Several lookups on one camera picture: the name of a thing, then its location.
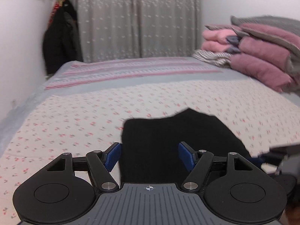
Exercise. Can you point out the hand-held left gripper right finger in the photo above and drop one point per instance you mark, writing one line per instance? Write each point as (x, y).
(185, 157)

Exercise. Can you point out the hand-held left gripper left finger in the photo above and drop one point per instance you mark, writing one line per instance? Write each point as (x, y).
(113, 155)

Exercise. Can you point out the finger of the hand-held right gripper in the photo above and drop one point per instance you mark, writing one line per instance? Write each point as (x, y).
(273, 157)

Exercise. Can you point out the black pants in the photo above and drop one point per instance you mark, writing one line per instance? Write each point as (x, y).
(152, 140)

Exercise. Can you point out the cherry print bedsheet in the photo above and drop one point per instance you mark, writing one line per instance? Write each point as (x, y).
(70, 121)

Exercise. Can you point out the bed with floral sheet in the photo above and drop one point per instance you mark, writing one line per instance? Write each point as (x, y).
(152, 81)

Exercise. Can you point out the pink striped blanket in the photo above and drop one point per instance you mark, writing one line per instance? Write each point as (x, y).
(117, 71)

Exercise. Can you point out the mauve folded blanket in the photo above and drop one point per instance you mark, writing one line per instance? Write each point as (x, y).
(260, 58)

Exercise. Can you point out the zebra striped blanket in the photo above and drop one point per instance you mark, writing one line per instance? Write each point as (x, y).
(213, 57)

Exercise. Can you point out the light pink folded blanket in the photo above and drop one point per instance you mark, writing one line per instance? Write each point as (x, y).
(215, 39)

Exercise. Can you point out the black hanging jacket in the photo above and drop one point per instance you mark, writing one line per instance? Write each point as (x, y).
(61, 42)

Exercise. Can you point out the grey patterned curtain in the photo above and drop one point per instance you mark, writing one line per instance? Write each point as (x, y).
(140, 18)

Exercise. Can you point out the red hanging garment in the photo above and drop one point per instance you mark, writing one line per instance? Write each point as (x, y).
(52, 11)

